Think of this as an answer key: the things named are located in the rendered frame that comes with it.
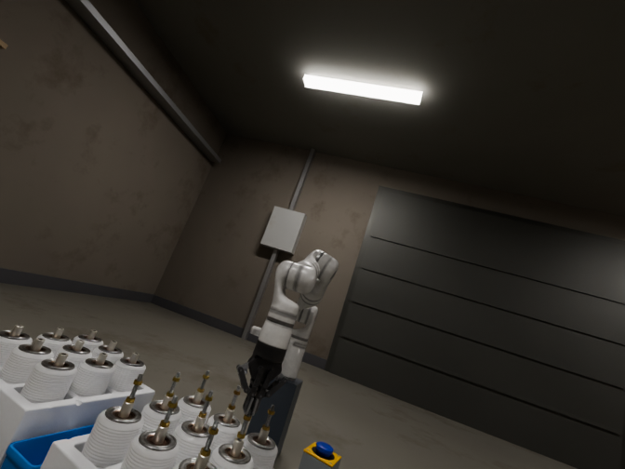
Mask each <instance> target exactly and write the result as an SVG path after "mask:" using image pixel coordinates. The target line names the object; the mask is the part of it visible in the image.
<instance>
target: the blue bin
mask: <svg viewBox="0 0 625 469"><path fill-rule="evenodd" d="M93 426H94V424H93V425H89V426H85V427H80V428H76V429H72V430H68V431H63V432H58V433H55V434H50V435H42V436H38V437H34V438H29V439H25V440H21V441H16V442H13V443H11V444H10V445H9V446H8V448H7V451H6V457H5V459H4V462H3V464H2V466H1V468H0V469H40V468H41V465H42V463H43V461H44V459H45V457H46V455H47V453H48V451H49V449H50V447H51V444H52V443H53V442H54V441H58V440H62V439H71V438H72V437H76V436H83V435H87V434H90V433H91V430H92V428H93Z"/></svg>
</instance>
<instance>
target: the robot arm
mask: <svg viewBox="0 0 625 469"><path fill-rule="evenodd" d="M338 268H339V263H338V261H337V260H336V259H334V258H333V257H331V256H330V255H328V254H326V253H325V252H323V251H322V250H320V249H316V250H314V251H313V252H312V253H311V254H309V255H308V256H307V257H306V258H305V259H304V260H303V261H299V262H297V263H295V262H292V261H282V262H281V263H280V264H279V265H278V266H277V268H276V271H275V278H274V291H273V301H272V305H271V308H270V310H269V313H268V315H267V319H266V320H265V322H264V324H263V326H262V328H259V327H256V326H253V327H252V328H251V330H250V332H249V333H250V334H253V335H255V336H258V337H259V338H258V340H257V343H256V346H255V349H254V352H253V355H252V356H251V357H250V358H249V359H248V361H247V363H245V364H243V365H240V364H239V365H237V366H236V369H237V372H238V376H239V380H240V383H241V386H242V389H243V390H244V392H245V393H247V395H246V400H245V402H244V405H243V410H244V413H245V415H248V413H249V411H250V410H252V411H251V414H250V416H254V415H255V413H257V412H258V410H259V404H260V401H261V399H262V398H263V397H268V398H269V397H271V396H272V395H273V394H274V393H275V392H276V391H278V390H279V389H280V388H281V387H282V386H283V385H284V384H285V383H286V382H287V381H292V382H294V381H295V380H296V378H297V375H298V372H299V367H300V364H301V361H302V358H303V355H304V352H305V349H306V346H307V343H308V340H309V337H310V334H311V331H312V328H313V324H314V322H315V318H316V317H317V314H318V308H317V307H316V305H317V304H318V303H320V301H321V300H322V299H323V297H324V294H325V292H326V288H327V286H328V285H329V283H330V281H331V280H332V278H333V277H334V275H335V273H336V272H337V270H338ZM286 288H287V289H290V290H292V291H295V292H297V293H300V295H299V300H298V302H297V303H295V302H293V301H291V300H290V299H289V298H288V297H287V296H286ZM295 321H298V322H300V323H303V324H306V326H305V327H304V328H293V327H294V324H295ZM247 369H249V372H250V376H251V379H250V384H249V386H248V385H247V381H246V375H245V374H247ZM276 376H277V377H276ZM275 377H276V378H275ZM274 378H275V381H274V382H272V383H271V384H270V385H269V383H270V382H271V381H272V380H273V379H274ZM257 388H258V389H257Z"/></svg>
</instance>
